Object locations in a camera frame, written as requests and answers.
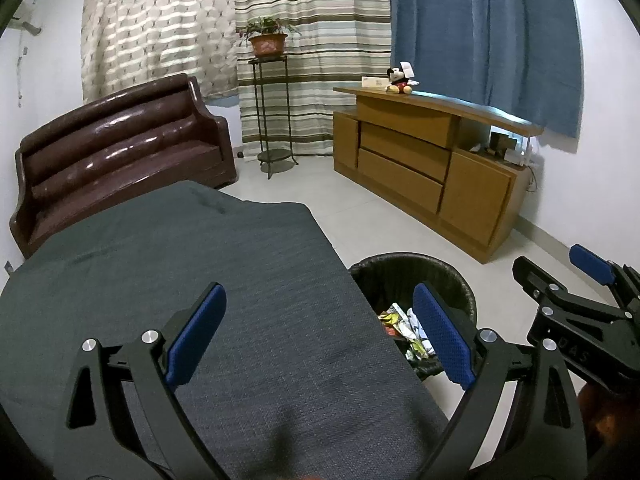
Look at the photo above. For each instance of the tissue box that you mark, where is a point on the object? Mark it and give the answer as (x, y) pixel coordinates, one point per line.
(374, 82)

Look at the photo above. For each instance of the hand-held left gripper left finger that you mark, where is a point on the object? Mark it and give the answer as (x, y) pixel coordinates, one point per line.
(195, 335)

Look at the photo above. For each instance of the white twisted wrapper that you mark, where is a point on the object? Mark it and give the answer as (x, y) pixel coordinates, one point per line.
(414, 325)

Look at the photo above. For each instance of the potted plant in terracotta pot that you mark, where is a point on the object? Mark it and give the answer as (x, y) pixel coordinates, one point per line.
(269, 46)

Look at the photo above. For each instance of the mouse plush toy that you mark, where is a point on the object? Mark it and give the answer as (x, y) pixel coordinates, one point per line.
(398, 77)

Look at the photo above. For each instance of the orange plastic bag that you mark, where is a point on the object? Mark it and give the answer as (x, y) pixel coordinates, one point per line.
(390, 331)

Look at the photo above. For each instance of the yellow white wrapper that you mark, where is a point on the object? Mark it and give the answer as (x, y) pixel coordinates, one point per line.
(392, 316)

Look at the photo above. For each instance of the striped curtain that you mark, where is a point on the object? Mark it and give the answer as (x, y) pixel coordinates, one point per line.
(325, 60)

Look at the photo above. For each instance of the beige patterned curtain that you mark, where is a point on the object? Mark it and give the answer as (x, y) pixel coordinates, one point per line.
(160, 25)

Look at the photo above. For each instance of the grey cloth-covered table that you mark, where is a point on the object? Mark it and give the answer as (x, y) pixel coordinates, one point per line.
(225, 250)

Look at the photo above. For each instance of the person's right hand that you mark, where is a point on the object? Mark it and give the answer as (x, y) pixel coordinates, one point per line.
(607, 422)

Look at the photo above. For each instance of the white green packet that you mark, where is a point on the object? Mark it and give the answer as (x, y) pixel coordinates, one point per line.
(417, 349)

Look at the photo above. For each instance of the small brown box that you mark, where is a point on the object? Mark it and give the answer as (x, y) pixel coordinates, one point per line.
(502, 144)

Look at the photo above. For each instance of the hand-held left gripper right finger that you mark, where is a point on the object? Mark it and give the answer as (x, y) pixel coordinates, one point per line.
(442, 335)

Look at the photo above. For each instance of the air conditioner pipe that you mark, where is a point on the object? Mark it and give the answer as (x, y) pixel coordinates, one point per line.
(21, 70)

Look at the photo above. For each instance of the black lined trash bin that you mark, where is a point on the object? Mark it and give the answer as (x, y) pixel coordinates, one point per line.
(400, 275)

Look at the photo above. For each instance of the blue curtain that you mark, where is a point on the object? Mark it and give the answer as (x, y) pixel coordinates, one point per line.
(475, 35)

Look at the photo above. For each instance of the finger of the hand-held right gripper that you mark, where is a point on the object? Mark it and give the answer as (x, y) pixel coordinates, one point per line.
(592, 262)
(575, 305)

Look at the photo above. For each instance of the white router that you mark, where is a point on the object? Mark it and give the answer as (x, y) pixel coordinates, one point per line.
(525, 152)

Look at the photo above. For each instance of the black metal plant stand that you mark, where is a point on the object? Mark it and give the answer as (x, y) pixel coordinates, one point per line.
(277, 156)

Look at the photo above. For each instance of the dark brown leather sofa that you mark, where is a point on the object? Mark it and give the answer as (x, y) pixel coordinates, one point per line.
(125, 160)

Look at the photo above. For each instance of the wooden cabinet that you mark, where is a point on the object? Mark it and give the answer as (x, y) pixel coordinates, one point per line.
(400, 185)

